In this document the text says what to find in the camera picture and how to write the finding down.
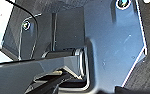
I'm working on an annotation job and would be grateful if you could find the round white-ringed base button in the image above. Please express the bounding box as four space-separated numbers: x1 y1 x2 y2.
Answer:
115 0 131 10
21 20 32 31

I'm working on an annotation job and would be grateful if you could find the grey robot torso limb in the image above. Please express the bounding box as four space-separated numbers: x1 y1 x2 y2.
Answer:
0 46 92 94

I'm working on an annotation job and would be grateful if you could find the thin black cable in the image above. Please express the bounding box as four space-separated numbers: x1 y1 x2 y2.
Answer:
5 0 43 18

